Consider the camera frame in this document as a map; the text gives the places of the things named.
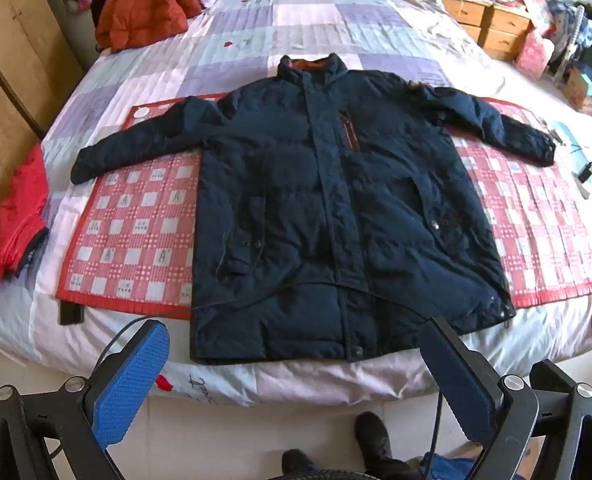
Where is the wooden nightstand with drawers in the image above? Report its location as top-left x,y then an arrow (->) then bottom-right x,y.
441,0 -> 534,61

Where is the pink box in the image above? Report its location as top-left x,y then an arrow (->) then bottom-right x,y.
516,30 -> 557,80

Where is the person's black left shoe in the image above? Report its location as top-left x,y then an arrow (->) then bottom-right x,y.
282,449 -> 327,480

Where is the patchwork quilt bedspread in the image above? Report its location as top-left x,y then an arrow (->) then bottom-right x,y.
0,0 -> 592,408

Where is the navy puffer jacket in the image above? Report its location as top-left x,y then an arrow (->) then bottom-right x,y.
70,54 -> 558,366

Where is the orange puffer jacket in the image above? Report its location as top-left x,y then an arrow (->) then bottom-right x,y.
94,0 -> 203,52

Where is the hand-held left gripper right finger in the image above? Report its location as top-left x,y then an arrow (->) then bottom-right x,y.
418,316 -> 592,480

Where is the black cable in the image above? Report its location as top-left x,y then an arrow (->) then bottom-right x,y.
102,315 -> 151,376

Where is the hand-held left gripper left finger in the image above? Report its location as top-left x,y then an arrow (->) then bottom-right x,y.
0,319 -> 171,480

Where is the person's black shoe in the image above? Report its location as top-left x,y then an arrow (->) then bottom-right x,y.
354,411 -> 411,480
282,449 -> 327,480

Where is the flat black device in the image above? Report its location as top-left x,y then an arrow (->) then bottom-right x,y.
60,302 -> 84,326

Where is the black charger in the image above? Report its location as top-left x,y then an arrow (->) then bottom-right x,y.
565,160 -> 592,183

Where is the pile of cluttered belongings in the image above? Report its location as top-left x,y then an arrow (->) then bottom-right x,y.
546,0 -> 592,116

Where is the red checkered mat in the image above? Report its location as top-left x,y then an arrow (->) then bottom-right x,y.
56,92 -> 592,321

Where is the red jacket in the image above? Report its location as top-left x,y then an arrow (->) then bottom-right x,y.
0,144 -> 50,307

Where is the person's black right shoe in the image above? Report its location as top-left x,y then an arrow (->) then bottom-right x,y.
354,411 -> 411,480

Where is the wooden wardrobe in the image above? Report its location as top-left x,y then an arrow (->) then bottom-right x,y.
0,0 -> 84,241

